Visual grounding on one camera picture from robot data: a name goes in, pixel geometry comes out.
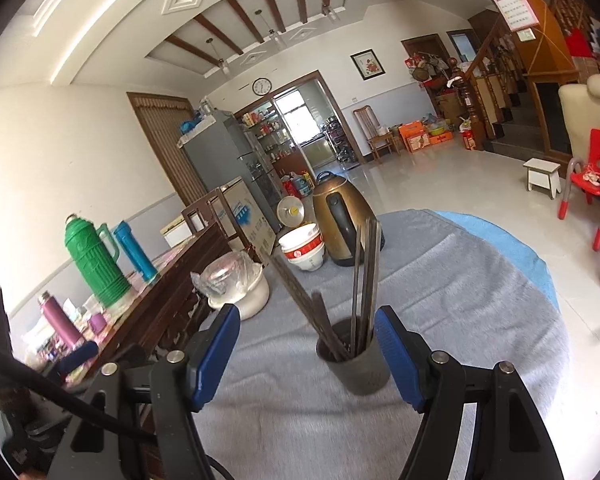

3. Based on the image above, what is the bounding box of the gold electric kettle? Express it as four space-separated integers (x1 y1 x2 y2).
313 171 376 266

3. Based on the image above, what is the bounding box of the blue thermos bottle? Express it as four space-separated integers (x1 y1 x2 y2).
114 221 158 283

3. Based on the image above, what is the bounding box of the black cable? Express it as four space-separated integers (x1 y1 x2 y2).
206 454 236 480

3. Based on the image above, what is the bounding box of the purple thermos bottle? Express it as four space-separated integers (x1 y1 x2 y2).
38 290 84 350

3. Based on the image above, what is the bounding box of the framed wall picture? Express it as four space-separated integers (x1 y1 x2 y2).
350 49 386 80

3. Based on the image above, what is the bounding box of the wall calendar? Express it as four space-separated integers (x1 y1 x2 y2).
493 0 540 32

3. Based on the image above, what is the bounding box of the white chest freezer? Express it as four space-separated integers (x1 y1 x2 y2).
212 178 276 258

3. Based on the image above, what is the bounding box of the grey chopstick in holder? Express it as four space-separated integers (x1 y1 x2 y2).
266 251 349 363
274 253 351 361

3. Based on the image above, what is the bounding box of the dark carved wooden chair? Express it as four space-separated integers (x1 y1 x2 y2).
66 190 276 387

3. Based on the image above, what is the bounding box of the dark metal utensil holder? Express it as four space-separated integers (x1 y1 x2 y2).
316 336 390 396

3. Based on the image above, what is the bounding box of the grey refrigerator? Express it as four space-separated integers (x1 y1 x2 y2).
178 110 284 233

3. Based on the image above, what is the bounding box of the red white bowl stack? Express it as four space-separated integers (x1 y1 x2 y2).
279 222 326 272

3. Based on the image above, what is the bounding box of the wooden chair by wall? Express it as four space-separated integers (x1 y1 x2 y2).
353 105 399 162

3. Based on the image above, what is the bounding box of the small white stool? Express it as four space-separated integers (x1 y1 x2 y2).
524 158 562 200

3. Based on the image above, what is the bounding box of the dark chopstick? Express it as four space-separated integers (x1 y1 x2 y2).
350 229 362 358
311 290 351 363
356 218 377 353
366 218 381 347

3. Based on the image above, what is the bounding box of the green thermos jug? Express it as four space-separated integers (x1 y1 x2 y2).
65 214 131 308

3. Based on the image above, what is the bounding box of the red plastic child chair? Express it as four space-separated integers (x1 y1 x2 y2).
557 129 600 252

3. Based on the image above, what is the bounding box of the white bowl with plastic bag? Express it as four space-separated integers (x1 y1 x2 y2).
190 250 271 321

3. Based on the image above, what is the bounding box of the round wall clock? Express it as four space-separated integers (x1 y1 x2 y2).
251 77 273 96

